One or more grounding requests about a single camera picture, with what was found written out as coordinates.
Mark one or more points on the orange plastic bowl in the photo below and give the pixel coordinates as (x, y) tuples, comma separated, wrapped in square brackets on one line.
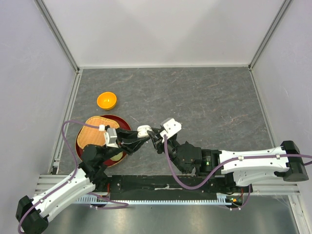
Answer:
[(107, 100)]

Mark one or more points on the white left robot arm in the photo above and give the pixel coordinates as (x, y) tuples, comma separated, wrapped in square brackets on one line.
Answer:
[(34, 214)]

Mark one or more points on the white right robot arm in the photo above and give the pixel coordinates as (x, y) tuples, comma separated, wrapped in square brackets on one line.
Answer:
[(236, 169)]

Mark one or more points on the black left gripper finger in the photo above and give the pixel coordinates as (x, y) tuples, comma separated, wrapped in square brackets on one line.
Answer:
[(131, 136), (129, 146)]

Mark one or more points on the pale green mug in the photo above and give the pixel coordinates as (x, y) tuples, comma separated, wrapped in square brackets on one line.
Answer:
[(117, 157)]

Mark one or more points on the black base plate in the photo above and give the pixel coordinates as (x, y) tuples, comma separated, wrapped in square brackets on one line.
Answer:
[(164, 188)]

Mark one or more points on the slotted cable duct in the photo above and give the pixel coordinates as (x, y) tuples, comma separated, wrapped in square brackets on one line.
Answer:
[(94, 200)]

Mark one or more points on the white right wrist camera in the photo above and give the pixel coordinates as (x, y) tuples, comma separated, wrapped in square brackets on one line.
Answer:
[(170, 127)]

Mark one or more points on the white oval charging case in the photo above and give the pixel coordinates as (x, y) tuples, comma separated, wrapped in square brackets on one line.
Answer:
[(142, 131)]

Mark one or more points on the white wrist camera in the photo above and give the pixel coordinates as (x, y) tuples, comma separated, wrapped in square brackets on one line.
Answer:
[(170, 127), (110, 135)]

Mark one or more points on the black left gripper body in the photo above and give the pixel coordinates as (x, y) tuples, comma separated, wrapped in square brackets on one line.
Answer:
[(122, 140)]

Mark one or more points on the woven bamboo tray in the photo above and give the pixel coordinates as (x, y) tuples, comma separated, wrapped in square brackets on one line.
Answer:
[(94, 136)]

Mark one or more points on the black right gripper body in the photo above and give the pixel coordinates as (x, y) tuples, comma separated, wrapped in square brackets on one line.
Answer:
[(172, 145)]

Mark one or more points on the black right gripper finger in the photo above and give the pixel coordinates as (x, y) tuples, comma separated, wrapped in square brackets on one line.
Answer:
[(154, 133), (157, 144)]

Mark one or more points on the dark red round tray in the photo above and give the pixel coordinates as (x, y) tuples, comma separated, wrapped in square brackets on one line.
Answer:
[(122, 124)]

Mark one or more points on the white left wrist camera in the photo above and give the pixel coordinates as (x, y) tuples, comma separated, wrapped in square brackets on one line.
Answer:
[(110, 135)]

